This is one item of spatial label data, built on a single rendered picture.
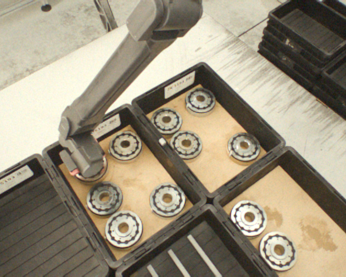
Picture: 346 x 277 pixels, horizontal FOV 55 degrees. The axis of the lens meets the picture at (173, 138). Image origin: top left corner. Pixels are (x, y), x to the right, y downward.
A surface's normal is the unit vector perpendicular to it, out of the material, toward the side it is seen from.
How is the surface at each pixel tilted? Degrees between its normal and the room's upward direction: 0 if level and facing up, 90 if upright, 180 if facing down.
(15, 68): 0
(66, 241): 0
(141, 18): 63
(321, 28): 0
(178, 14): 73
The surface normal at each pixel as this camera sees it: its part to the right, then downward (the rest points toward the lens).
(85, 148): 0.46, -0.58
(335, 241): 0.02, -0.50
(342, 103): -0.76, 0.55
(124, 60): -0.65, 0.31
